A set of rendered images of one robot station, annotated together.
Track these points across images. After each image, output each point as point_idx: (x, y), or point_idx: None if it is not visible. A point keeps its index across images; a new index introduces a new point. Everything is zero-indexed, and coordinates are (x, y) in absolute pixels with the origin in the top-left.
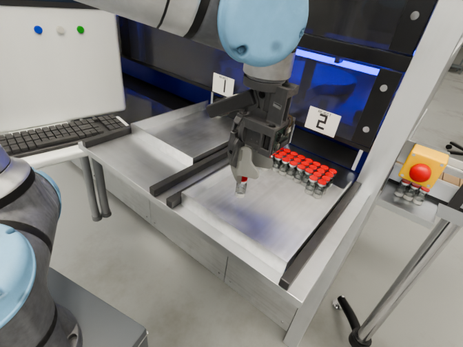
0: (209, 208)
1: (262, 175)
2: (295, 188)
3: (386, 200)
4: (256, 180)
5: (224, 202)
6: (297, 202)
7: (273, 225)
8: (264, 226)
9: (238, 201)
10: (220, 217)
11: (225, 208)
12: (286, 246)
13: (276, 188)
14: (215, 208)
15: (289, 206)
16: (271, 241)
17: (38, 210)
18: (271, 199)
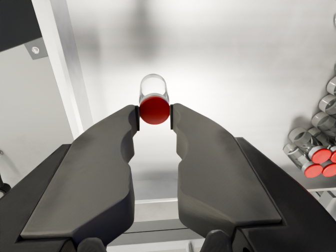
0: (104, 20)
1: (310, 31)
2: (296, 112)
3: (333, 204)
4: (281, 33)
5: (150, 32)
6: (254, 133)
7: (169, 137)
8: (157, 129)
9: (177, 52)
10: (69, 93)
11: (137, 47)
12: (145, 168)
13: (273, 87)
14: (117, 32)
15: (234, 130)
16: (137, 151)
17: None
18: (232, 98)
